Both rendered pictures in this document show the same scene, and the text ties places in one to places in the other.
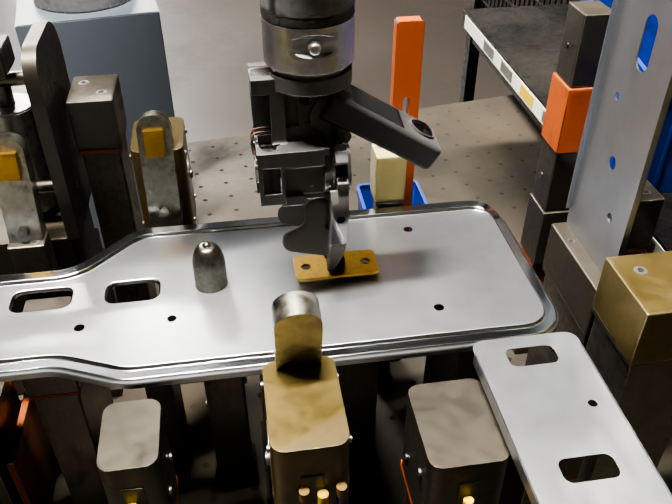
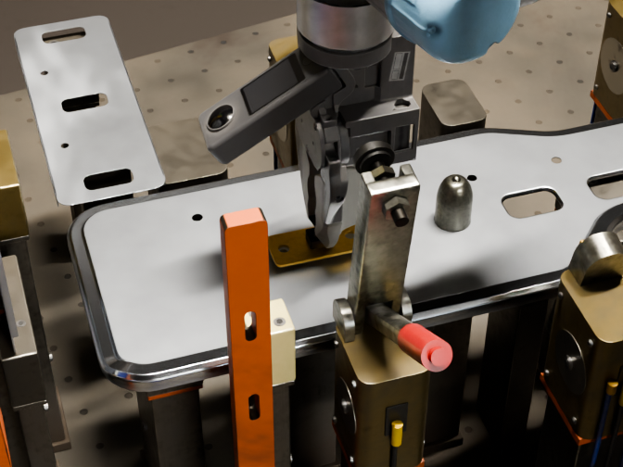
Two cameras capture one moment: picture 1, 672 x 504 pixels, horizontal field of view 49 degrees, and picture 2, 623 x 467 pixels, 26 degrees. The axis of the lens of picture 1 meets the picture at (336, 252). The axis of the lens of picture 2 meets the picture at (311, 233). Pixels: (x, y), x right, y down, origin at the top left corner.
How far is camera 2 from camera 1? 1.46 m
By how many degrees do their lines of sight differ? 99
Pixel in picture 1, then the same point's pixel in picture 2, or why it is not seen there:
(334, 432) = (280, 45)
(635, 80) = not seen: outside the picture
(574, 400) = (80, 145)
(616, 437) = (55, 122)
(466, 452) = (177, 128)
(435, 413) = (202, 152)
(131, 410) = (463, 116)
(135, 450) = (441, 92)
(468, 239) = (156, 310)
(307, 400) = not seen: hidden behind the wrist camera
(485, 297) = (145, 233)
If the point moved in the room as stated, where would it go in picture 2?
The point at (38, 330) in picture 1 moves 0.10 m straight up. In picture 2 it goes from (593, 154) to (609, 67)
